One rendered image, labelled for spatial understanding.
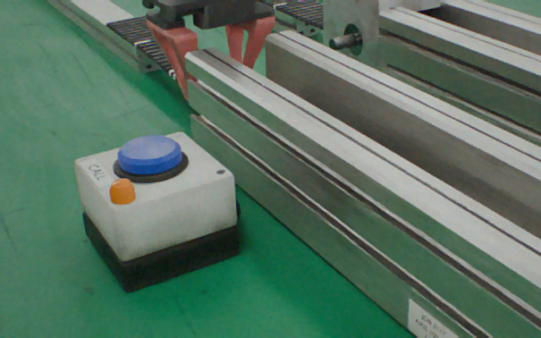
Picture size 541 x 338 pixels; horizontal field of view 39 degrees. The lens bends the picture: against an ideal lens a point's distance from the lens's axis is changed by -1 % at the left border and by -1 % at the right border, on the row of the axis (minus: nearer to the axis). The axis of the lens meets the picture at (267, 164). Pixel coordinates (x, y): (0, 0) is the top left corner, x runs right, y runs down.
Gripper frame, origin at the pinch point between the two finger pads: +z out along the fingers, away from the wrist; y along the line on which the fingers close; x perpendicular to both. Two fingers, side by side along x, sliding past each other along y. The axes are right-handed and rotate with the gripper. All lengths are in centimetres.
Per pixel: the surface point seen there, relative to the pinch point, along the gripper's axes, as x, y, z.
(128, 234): -22.3, -16.6, -1.9
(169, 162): -20.2, -12.7, -4.6
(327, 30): 2.0, 13.7, -2.1
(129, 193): -22.0, -16.1, -4.3
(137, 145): -17.7, -13.8, -5.1
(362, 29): -3.8, 13.7, -3.6
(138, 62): 14.1, -2.2, 1.3
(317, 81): -14.2, 2.0, -4.5
